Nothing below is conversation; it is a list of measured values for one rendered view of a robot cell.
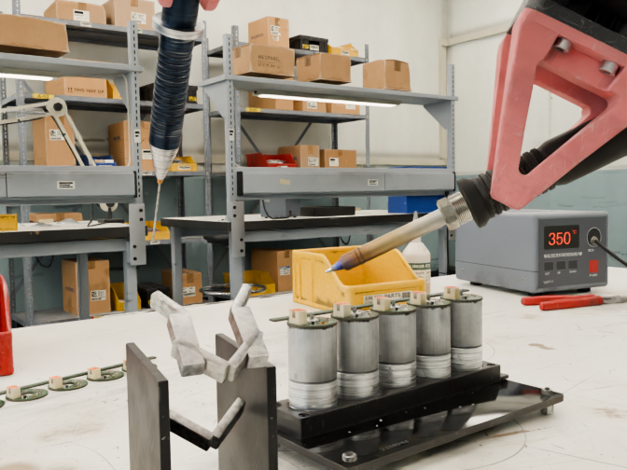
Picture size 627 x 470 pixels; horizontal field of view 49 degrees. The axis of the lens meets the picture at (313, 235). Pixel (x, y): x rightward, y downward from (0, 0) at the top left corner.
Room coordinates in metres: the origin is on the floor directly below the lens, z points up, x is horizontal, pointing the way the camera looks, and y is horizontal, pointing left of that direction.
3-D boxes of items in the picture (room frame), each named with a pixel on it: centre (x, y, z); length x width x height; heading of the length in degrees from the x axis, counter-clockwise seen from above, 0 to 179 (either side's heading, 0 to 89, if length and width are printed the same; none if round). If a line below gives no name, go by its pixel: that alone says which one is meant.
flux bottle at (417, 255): (0.81, -0.12, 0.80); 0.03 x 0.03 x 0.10
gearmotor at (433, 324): (0.39, -0.06, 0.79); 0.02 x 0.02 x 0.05
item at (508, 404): (0.36, -0.05, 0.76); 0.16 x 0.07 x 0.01; 128
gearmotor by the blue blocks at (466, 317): (0.40, -0.09, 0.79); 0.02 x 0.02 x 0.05
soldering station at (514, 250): (0.86, -0.27, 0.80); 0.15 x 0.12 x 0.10; 24
